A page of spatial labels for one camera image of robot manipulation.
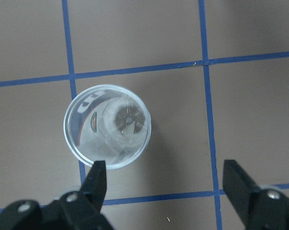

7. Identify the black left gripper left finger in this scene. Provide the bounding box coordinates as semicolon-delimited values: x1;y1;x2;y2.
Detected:
0;161;113;230

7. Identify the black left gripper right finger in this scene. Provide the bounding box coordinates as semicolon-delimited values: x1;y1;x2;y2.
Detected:
222;160;289;230

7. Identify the clear tennis ball can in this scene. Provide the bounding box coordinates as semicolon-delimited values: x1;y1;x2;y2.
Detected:
63;84;152;170

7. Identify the brown paper mat blue grid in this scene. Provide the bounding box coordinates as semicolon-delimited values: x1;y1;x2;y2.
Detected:
0;0;289;230

